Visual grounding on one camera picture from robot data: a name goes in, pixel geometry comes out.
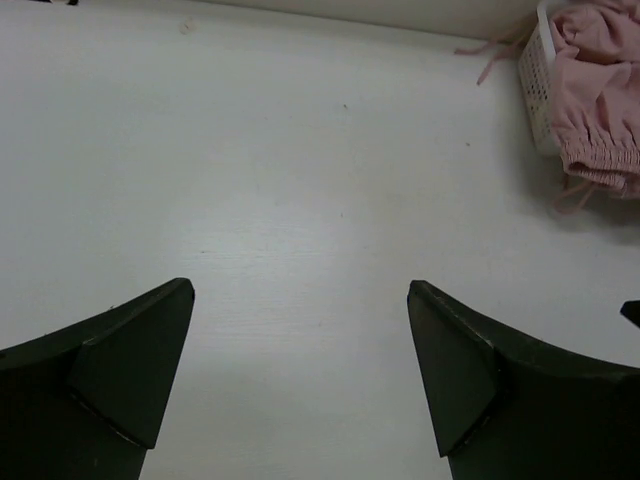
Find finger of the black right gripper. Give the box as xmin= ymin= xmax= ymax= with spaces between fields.
xmin=620 ymin=300 xmax=640 ymax=327

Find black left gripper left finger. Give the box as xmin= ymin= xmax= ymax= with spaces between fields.
xmin=1 ymin=278 xmax=195 ymax=479

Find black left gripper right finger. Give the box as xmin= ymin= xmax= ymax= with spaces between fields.
xmin=407 ymin=280 xmax=639 ymax=479

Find pink trousers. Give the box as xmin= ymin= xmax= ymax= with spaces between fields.
xmin=471 ymin=1 xmax=639 ymax=213

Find white plastic basket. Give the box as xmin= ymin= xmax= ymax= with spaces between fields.
xmin=518 ymin=1 xmax=569 ymax=157

